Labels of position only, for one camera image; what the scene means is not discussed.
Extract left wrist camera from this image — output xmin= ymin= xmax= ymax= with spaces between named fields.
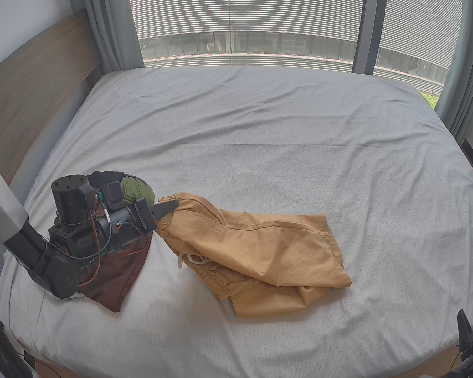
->
xmin=100 ymin=181 xmax=127 ymax=213

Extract green garment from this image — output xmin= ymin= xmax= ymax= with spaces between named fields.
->
xmin=120 ymin=176 xmax=154 ymax=206

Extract tan shorts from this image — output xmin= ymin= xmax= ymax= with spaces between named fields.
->
xmin=154 ymin=191 xmax=352 ymax=318

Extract bed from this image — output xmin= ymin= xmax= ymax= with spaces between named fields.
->
xmin=0 ymin=8 xmax=473 ymax=378

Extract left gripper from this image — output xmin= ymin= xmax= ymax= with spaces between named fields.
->
xmin=100 ymin=197 xmax=181 ymax=247

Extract brown shorts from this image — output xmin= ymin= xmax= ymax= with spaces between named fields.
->
xmin=49 ymin=211 xmax=152 ymax=313

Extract window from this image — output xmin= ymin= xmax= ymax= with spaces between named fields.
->
xmin=126 ymin=0 xmax=464 ymax=93

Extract grey-green curtain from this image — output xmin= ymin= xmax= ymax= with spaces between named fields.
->
xmin=434 ymin=0 xmax=473 ymax=145
xmin=67 ymin=0 xmax=144 ymax=78

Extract black garment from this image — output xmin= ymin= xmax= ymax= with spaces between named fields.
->
xmin=88 ymin=170 xmax=127 ymax=190

